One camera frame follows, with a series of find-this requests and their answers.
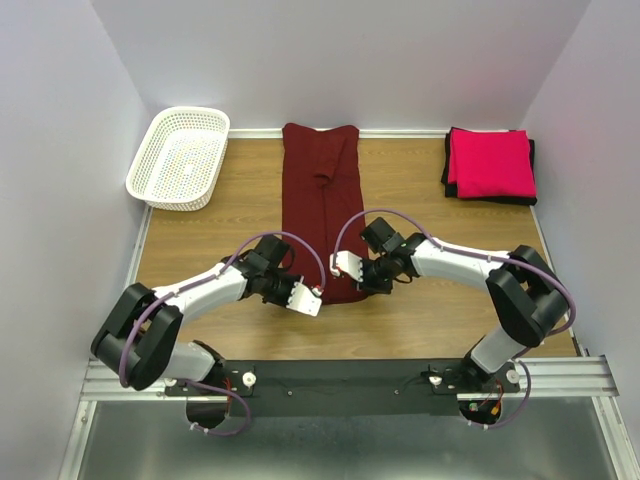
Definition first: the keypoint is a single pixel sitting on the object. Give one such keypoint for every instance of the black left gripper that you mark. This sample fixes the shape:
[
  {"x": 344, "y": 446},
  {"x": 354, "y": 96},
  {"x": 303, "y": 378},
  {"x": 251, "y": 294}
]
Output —
[{"x": 291, "y": 280}]

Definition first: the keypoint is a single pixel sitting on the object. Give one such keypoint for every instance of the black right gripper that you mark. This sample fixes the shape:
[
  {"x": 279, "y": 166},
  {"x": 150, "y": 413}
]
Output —
[{"x": 371, "y": 289}]

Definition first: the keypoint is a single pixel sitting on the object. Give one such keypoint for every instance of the maroon t shirt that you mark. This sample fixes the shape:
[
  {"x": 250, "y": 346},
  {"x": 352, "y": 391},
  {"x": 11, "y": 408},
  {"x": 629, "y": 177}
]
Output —
[{"x": 321, "y": 190}]

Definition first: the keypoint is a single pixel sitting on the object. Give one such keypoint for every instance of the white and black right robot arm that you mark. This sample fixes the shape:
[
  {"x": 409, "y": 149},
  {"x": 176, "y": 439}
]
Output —
[{"x": 528, "y": 298}]

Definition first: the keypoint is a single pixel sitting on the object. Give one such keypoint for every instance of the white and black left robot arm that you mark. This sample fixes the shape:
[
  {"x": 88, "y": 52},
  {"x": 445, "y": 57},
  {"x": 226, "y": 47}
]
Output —
[{"x": 138, "y": 339}]

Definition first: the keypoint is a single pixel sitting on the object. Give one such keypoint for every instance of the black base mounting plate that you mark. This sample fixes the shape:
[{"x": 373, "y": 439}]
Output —
[{"x": 340, "y": 388}]

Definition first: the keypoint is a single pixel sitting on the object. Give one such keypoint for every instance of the folded black t shirt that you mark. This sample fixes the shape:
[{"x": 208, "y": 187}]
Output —
[{"x": 450, "y": 190}]

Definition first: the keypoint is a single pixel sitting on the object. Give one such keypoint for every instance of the folded pink t shirt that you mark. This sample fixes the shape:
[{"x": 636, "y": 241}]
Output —
[{"x": 495, "y": 162}]

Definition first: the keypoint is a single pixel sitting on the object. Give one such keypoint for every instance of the white plastic laundry basket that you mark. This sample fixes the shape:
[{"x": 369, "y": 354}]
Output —
[{"x": 179, "y": 159}]

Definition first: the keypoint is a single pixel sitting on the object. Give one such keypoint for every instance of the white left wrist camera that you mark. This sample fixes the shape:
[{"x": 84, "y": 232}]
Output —
[{"x": 304, "y": 300}]

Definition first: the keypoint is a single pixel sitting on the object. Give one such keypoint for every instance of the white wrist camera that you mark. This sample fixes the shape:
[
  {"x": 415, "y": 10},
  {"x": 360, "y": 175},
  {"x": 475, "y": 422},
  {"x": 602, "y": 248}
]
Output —
[
  {"x": 346, "y": 263},
  {"x": 304, "y": 300}
]

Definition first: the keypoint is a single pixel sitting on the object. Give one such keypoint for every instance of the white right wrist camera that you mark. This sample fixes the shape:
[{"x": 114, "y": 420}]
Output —
[{"x": 346, "y": 263}]

